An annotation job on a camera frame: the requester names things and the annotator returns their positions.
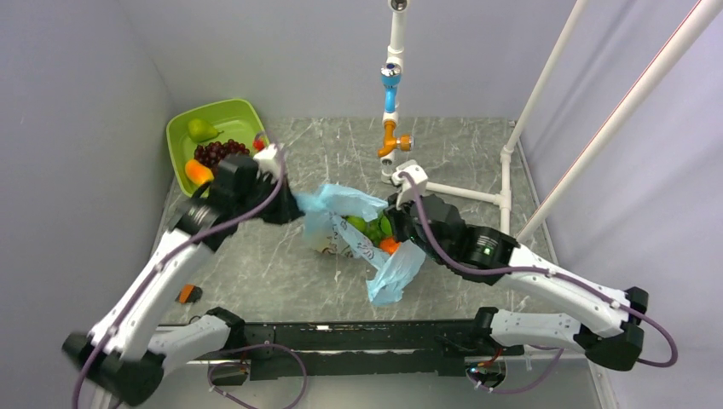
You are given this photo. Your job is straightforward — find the blue printed plastic bag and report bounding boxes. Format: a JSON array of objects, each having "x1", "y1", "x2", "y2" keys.
[{"x1": 295, "y1": 184, "x2": 425, "y2": 306}]

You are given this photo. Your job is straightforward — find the green fake fruit in bag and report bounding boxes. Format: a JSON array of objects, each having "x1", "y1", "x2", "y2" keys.
[{"x1": 344, "y1": 214, "x2": 392, "y2": 245}]

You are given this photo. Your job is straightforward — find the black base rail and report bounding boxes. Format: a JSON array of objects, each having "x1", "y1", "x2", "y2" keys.
[{"x1": 202, "y1": 320, "x2": 524, "y2": 381}]

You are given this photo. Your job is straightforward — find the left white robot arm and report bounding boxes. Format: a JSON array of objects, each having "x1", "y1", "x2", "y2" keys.
[{"x1": 62, "y1": 144, "x2": 303, "y2": 408}]

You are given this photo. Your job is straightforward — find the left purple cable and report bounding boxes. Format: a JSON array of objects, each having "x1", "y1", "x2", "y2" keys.
[{"x1": 70, "y1": 132, "x2": 310, "y2": 409}]

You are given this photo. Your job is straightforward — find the dark red fake grapes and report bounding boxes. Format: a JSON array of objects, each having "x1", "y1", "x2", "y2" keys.
[{"x1": 194, "y1": 140, "x2": 251, "y2": 169}]

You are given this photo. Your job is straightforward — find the green plastic tray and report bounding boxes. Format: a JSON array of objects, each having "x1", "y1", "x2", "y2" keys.
[{"x1": 165, "y1": 99, "x2": 269, "y2": 196}]

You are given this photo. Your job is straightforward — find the orange fake fruit in bag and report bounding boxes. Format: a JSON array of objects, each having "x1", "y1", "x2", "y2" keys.
[{"x1": 379, "y1": 237, "x2": 401, "y2": 256}]

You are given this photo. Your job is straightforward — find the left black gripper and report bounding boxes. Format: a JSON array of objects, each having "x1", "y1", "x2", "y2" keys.
[{"x1": 236, "y1": 170, "x2": 306, "y2": 223}]

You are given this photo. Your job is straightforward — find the orange fake mango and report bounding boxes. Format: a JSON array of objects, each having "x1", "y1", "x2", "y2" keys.
[{"x1": 184, "y1": 159, "x2": 214, "y2": 187}]

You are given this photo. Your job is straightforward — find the white pvc pipe frame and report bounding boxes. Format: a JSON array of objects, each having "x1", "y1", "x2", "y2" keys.
[{"x1": 377, "y1": 0, "x2": 723, "y2": 244}]

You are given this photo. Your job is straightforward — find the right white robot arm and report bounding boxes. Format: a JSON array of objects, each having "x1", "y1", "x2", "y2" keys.
[{"x1": 384, "y1": 194, "x2": 649, "y2": 372}]

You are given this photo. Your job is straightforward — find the purple cable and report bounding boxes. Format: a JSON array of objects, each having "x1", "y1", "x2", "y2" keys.
[
  {"x1": 397, "y1": 171, "x2": 679, "y2": 396},
  {"x1": 70, "y1": 132, "x2": 310, "y2": 409}
]

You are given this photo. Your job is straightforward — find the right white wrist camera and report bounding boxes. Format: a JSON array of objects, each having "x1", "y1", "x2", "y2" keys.
[{"x1": 390, "y1": 159, "x2": 428, "y2": 210}]

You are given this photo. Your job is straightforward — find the green fake pear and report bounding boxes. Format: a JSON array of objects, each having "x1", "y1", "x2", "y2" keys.
[{"x1": 187, "y1": 118, "x2": 221, "y2": 144}]

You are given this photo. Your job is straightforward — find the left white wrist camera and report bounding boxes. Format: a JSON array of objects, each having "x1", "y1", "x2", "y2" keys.
[{"x1": 253, "y1": 143, "x2": 286, "y2": 180}]

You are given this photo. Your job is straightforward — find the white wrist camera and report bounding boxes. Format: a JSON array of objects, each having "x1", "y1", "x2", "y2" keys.
[
  {"x1": 253, "y1": 143, "x2": 286, "y2": 180},
  {"x1": 390, "y1": 159, "x2": 428, "y2": 210}
]

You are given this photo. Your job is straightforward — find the orange black small object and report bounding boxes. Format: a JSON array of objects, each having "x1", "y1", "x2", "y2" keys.
[{"x1": 176, "y1": 285, "x2": 203, "y2": 304}]

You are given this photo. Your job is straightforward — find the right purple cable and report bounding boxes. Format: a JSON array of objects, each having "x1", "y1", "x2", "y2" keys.
[{"x1": 397, "y1": 171, "x2": 679, "y2": 396}]

